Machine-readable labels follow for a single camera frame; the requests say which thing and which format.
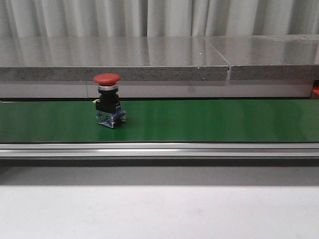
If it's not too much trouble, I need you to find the white pleated curtain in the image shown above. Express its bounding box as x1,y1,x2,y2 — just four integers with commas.
0,0,319,37

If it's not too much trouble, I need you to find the aluminium conveyor side rail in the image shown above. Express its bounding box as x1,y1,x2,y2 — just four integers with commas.
0,142,319,159

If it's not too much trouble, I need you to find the grey stone slab right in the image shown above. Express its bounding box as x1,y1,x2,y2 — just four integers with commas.
205,35,319,83

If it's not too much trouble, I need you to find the green conveyor belt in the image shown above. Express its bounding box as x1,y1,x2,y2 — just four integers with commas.
0,99,319,143

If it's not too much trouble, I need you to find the red object at edge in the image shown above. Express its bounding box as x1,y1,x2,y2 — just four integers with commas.
311,86,319,100

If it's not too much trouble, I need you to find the white cabinet front panel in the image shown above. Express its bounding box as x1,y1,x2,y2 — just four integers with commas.
0,80,313,99

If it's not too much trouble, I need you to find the grey stone countertop slab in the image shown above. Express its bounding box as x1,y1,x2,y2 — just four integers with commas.
0,37,228,82

